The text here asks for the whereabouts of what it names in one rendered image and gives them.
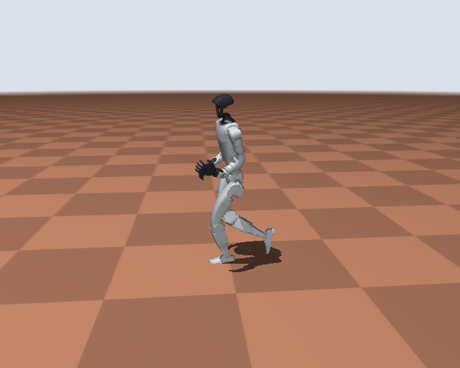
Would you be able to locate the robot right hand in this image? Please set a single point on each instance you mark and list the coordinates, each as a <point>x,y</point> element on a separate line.
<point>212,161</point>

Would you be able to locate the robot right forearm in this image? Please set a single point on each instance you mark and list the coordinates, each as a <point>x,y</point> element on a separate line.
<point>219,159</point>

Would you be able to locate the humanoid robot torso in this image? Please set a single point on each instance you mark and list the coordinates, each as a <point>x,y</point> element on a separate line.
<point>226,148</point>

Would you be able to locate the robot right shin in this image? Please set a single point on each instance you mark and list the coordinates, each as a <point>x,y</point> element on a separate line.
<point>246,226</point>

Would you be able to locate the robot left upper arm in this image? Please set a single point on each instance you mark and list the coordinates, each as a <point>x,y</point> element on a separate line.
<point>235,135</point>

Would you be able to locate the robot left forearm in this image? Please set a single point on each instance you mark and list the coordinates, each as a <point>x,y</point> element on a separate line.
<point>231,167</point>

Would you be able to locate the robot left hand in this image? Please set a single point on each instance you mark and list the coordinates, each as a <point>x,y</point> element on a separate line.
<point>209,170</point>

